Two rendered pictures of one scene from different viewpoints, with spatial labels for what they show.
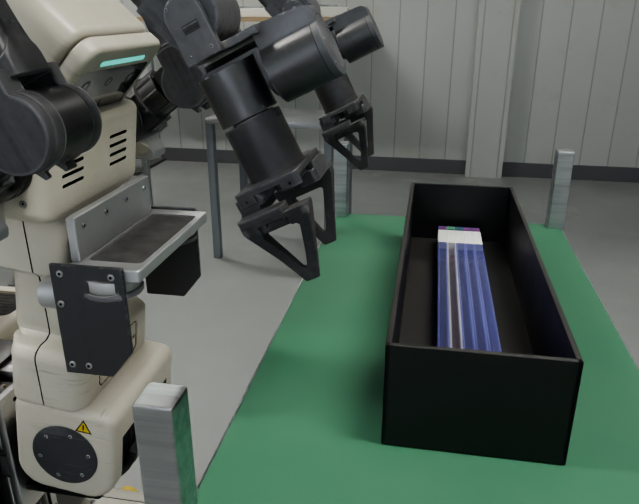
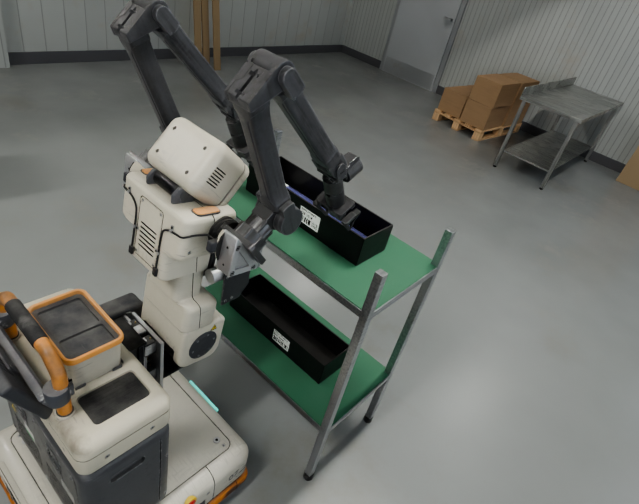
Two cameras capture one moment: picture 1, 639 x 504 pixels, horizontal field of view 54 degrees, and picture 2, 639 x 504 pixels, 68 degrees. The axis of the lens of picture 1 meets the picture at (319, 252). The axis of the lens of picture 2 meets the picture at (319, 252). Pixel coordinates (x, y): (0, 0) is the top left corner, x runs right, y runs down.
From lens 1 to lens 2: 1.30 m
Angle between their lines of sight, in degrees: 59
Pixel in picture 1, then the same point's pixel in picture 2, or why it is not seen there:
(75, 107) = not seen: hidden behind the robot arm
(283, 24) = (353, 162)
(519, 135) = (13, 28)
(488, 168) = not seen: outside the picture
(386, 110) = not seen: outside the picture
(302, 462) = (351, 280)
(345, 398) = (332, 259)
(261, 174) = (340, 205)
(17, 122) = (295, 217)
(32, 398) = (194, 328)
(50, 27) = (239, 165)
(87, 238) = not seen: hidden behind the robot
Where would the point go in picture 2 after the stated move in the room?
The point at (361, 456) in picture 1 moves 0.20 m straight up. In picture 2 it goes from (357, 271) to (373, 221)
